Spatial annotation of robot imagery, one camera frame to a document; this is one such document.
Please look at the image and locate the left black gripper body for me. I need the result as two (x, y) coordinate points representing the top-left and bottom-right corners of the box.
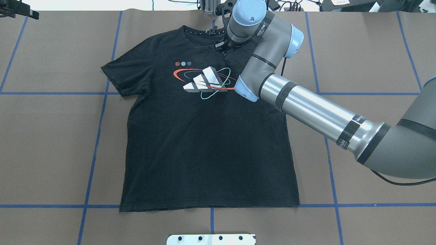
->
(0, 0), (31, 18)

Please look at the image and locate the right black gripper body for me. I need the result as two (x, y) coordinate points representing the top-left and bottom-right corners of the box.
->
(215, 38), (239, 53)

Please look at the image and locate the black graphic t-shirt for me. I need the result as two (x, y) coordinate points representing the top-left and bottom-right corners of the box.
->
(101, 26), (300, 212)

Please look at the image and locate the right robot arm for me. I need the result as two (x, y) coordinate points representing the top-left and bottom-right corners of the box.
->
(216, 0), (436, 179)

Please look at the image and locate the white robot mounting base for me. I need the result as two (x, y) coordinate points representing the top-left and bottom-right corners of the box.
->
(166, 233), (256, 245)

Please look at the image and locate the aluminium frame post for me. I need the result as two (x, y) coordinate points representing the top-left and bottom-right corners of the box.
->
(200, 0), (222, 16)

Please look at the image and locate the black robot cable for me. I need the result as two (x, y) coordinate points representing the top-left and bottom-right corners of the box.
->
(370, 169), (436, 186)

